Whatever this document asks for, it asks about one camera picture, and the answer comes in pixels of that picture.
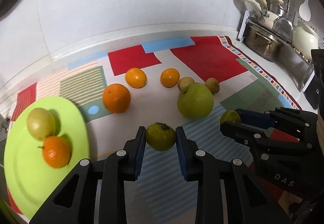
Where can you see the small green persimmon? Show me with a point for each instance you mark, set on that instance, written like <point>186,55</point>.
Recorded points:
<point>160,136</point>

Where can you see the small dark green fruit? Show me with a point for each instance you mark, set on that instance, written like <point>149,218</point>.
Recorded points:
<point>230,116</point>

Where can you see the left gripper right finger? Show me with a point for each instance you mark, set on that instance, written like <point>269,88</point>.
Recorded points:
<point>227,190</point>

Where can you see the white kettle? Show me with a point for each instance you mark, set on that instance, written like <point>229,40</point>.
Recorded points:
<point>305,39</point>

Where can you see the yellow-green pear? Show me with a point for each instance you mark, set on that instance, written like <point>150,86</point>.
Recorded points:
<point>41,124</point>

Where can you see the metal dish rack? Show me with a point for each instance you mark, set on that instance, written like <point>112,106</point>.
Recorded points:
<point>298,67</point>

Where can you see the brown kiwi fruit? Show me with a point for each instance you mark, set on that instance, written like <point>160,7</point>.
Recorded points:
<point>213,85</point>
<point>184,82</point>

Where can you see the large green apple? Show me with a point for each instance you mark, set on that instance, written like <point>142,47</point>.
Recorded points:
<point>195,102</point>

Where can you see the large orange with stem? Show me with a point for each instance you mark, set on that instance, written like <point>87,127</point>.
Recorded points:
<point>56,151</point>

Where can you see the white rice paddle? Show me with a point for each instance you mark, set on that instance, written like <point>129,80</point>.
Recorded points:
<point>304,11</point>

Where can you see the small orange round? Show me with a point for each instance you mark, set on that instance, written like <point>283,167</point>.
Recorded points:
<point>169,77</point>

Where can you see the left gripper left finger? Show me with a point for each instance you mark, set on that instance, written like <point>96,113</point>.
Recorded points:
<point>95,192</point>

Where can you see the lime green plate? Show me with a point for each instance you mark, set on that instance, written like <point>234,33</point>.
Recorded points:
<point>29,178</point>

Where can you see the cream handled saucepan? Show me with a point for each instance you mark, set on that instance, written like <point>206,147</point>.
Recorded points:
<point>268,11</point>

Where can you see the small orange oval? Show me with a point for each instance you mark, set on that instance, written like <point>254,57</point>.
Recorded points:
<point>136,78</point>

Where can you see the colourful patterned table mat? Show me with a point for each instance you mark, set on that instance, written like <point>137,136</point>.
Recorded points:
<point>243,84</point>

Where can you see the steel spatula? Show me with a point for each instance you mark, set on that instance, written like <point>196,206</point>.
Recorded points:
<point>283,26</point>

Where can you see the steel cooking pot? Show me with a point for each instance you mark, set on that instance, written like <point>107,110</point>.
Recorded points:
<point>262,43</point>

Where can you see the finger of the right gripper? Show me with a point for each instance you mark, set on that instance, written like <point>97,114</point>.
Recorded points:
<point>294,122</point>
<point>256,139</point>

